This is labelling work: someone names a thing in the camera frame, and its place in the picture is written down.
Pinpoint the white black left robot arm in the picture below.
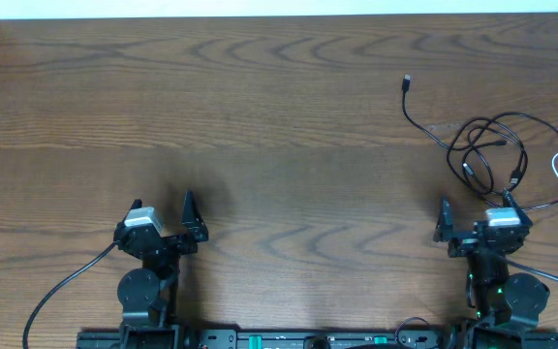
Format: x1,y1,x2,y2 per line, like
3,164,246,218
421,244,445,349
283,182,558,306
113,191,208,349

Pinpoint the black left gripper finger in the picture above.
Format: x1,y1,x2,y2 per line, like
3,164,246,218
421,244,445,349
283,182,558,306
181,190,209,242
126,199,142,218

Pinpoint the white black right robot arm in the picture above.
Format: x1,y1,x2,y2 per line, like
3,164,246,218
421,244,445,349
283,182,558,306
434,191,550,348

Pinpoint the black USB cable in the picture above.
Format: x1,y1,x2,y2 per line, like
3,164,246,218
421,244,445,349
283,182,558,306
401,74,558,213
446,116,530,196

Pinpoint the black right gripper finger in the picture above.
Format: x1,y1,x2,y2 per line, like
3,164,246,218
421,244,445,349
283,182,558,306
502,190,533,227
433,197,454,242

